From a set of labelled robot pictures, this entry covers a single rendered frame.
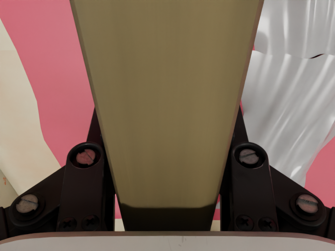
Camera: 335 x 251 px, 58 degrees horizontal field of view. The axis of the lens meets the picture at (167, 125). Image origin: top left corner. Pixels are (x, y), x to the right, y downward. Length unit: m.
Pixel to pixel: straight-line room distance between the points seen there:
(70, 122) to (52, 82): 0.04
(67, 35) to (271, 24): 0.11
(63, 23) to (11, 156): 0.13
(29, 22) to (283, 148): 0.18
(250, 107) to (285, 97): 0.02
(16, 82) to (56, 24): 0.05
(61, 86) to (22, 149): 0.08
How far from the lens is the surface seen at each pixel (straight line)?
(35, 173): 0.28
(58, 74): 0.19
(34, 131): 0.24
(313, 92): 0.20
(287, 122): 0.22
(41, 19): 0.18
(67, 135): 0.23
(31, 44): 0.19
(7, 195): 0.30
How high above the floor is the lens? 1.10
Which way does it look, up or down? 43 degrees down
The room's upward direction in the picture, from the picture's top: 180 degrees counter-clockwise
